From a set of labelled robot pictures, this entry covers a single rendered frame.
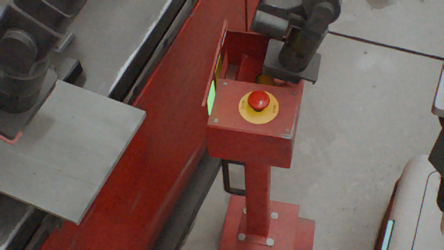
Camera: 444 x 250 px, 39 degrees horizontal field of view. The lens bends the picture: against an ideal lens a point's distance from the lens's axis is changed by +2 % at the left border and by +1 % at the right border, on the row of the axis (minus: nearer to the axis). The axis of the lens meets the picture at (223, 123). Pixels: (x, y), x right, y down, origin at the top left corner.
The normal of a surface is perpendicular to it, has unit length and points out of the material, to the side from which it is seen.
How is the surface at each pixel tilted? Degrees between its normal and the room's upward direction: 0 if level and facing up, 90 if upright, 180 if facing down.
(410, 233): 5
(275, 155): 90
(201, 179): 0
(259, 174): 90
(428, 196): 0
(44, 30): 79
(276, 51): 16
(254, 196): 90
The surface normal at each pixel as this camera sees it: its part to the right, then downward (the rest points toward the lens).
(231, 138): -0.20, 0.83
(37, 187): -0.05, -0.54
